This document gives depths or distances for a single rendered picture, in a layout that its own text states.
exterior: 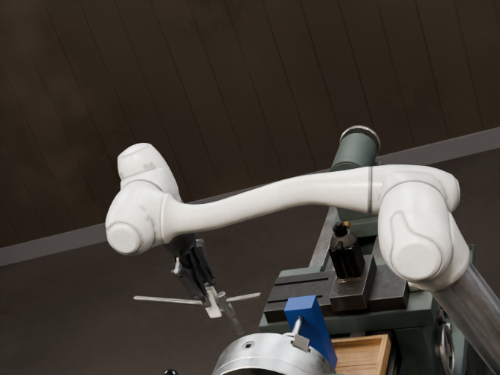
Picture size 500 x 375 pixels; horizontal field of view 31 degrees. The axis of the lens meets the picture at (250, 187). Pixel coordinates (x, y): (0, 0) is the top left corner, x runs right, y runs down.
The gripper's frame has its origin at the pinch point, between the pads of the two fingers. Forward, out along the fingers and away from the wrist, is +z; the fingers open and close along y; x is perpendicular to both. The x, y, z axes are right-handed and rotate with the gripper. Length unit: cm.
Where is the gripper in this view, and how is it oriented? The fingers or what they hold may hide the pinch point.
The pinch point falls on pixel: (211, 302)
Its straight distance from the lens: 212.8
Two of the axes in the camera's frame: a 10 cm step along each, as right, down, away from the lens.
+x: 8.5, -1.8, -5.0
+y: -3.5, 5.2, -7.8
